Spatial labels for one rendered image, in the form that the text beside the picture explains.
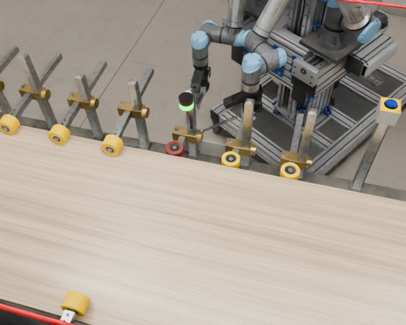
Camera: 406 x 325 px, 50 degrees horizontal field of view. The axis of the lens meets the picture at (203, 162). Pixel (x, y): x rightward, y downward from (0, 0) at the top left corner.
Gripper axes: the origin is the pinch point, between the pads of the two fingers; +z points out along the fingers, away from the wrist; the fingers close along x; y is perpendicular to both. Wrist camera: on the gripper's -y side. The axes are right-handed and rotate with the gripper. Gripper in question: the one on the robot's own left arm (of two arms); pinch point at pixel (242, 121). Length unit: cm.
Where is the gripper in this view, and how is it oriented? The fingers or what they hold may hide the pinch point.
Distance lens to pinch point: 196.2
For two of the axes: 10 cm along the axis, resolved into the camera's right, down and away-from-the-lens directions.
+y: 10.0, -0.8, 0.3
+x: -0.8, -7.8, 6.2
